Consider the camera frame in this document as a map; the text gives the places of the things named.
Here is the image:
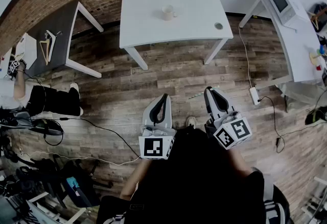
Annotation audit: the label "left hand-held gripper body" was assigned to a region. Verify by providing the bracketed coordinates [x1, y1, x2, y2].
[138, 118, 177, 161]

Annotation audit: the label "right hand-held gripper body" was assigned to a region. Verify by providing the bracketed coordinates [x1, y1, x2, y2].
[204, 109, 253, 151]

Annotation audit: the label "cream ceramic mug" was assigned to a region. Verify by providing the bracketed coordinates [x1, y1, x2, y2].
[161, 5, 178, 21]

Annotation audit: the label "person's right forearm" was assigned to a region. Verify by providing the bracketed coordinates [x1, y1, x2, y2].
[227, 146, 256, 178]

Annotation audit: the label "person's left forearm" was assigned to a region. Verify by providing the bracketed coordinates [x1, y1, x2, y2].
[120, 159, 151, 201]

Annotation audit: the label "person's shoe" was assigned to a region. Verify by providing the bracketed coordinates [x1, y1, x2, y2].
[185, 115, 197, 129]

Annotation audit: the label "white power strip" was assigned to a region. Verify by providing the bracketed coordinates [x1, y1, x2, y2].
[249, 87, 261, 106]

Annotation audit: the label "person's black clothing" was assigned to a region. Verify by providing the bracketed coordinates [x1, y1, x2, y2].
[97, 126, 291, 224]

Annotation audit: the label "white square table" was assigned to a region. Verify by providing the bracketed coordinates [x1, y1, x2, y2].
[119, 0, 234, 70]

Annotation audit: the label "black and green headset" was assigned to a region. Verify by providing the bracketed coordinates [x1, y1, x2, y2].
[305, 106, 327, 126]

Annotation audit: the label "long white table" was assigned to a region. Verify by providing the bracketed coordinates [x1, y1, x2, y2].
[239, 0, 327, 90]

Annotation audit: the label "dark grey table white legs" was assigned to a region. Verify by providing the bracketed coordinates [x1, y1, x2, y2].
[24, 1, 104, 79]

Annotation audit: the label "white microwave oven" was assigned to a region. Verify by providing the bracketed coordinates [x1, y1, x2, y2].
[267, 0, 298, 26]

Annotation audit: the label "wooden clothes hanger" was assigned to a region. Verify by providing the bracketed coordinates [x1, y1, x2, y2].
[39, 39, 52, 66]

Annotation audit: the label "white perforated board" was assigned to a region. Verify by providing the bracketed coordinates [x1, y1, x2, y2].
[14, 33, 38, 69]

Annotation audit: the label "black floor cable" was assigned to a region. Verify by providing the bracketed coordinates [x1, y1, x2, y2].
[58, 117, 141, 159]

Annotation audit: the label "black cable with adapter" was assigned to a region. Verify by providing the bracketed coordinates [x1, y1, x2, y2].
[258, 95, 286, 154]

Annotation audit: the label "wooden ring stacker toy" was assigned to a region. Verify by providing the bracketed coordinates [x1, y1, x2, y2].
[309, 48, 327, 66]

